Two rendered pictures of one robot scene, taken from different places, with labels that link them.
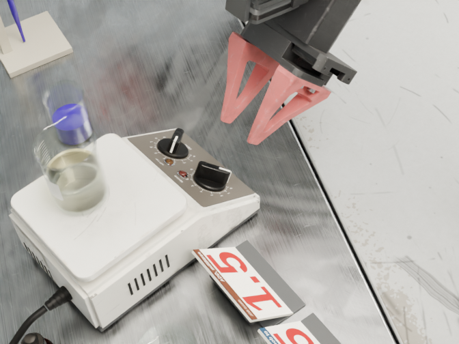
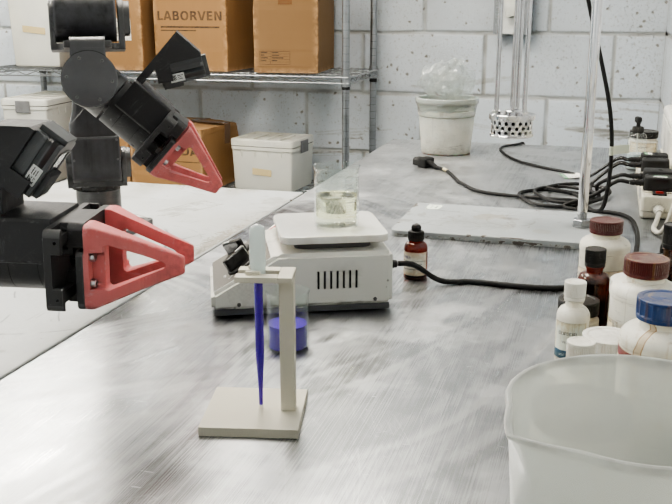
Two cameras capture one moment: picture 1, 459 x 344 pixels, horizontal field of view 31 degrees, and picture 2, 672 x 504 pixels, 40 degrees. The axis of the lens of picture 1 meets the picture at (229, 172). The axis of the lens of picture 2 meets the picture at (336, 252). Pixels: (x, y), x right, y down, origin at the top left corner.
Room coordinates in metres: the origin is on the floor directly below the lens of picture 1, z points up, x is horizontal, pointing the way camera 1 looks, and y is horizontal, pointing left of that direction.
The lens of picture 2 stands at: (1.34, 0.62, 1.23)
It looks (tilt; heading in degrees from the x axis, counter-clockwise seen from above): 15 degrees down; 209
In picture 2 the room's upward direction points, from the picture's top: straight up
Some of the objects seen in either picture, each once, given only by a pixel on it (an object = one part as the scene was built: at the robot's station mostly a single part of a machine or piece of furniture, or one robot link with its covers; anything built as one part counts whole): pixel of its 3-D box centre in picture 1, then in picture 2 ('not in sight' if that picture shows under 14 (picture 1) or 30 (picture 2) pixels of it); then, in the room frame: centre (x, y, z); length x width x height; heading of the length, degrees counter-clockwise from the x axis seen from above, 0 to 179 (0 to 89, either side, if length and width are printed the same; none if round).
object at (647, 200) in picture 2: not in sight; (654, 183); (-0.34, 0.34, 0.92); 0.40 x 0.06 x 0.04; 12
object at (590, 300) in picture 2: not in sight; (577, 319); (0.45, 0.41, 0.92); 0.04 x 0.04 x 0.04
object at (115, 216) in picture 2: not in sight; (133, 255); (0.79, 0.13, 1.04); 0.09 x 0.07 x 0.07; 115
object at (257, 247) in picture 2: not in sight; (256, 252); (0.76, 0.23, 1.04); 0.01 x 0.01 x 0.04; 25
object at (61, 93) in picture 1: (69, 114); (287, 318); (0.61, 0.16, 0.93); 0.04 x 0.04 x 0.06
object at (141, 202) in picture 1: (98, 203); (328, 226); (0.45, 0.12, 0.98); 0.12 x 0.12 x 0.01; 37
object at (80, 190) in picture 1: (74, 166); (334, 195); (0.46, 0.13, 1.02); 0.06 x 0.05 x 0.08; 166
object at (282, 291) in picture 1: (248, 278); not in sight; (0.39, -0.01, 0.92); 0.09 x 0.06 x 0.04; 31
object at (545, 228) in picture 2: not in sight; (500, 223); (0.02, 0.18, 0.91); 0.30 x 0.20 x 0.01; 102
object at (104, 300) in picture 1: (129, 215); (306, 264); (0.46, 0.10, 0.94); 0.22 x 0.13 x 0.08; 127
